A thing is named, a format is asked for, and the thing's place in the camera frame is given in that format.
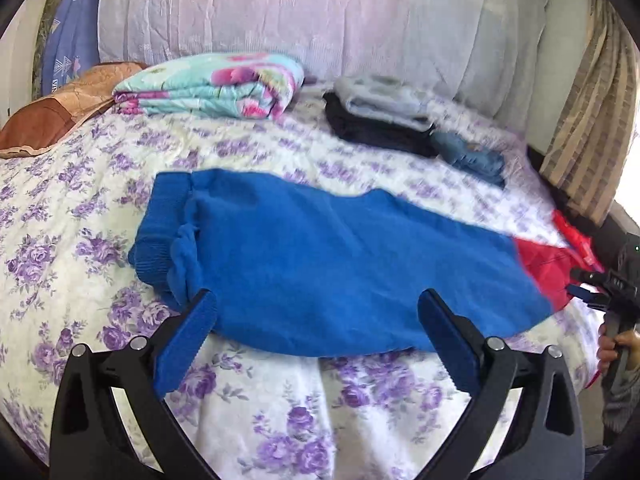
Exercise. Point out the purple floral bedspread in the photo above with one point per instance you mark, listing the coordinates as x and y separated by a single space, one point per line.
75 210

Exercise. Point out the folded floral blanket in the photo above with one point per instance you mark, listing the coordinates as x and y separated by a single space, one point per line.
215 85

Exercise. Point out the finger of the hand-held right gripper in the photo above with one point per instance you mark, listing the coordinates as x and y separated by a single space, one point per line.
587 276
590 297

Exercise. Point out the beige checked curtain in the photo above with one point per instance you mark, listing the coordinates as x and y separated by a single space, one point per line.
590 125

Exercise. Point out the folded black pants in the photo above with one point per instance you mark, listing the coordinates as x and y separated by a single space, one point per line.
370 132

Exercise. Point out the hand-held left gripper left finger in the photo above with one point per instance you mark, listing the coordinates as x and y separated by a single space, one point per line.
182 345

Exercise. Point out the folded grey pants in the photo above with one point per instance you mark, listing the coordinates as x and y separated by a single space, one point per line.
380 102

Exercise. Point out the blue knitted sweater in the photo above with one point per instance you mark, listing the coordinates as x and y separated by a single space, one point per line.
325 260

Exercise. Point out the person's right forearm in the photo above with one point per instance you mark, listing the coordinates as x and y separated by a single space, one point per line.
625 400

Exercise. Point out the folded blue jeans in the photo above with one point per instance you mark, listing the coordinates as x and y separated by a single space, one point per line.
470 160

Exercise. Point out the person's right hand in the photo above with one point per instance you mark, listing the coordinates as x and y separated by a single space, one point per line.
610 350

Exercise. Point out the dark green patterned panel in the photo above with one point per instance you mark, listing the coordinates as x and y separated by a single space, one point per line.
45 45

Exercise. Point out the brown pillow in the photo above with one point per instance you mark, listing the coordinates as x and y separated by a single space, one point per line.
60 105

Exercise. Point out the red and blue shirt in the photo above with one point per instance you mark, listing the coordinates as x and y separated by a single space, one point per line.
577 240

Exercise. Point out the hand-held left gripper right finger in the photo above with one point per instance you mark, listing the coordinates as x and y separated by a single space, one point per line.
447 345

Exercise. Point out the blue patterned cloth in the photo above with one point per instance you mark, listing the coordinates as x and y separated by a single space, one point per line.
75 25

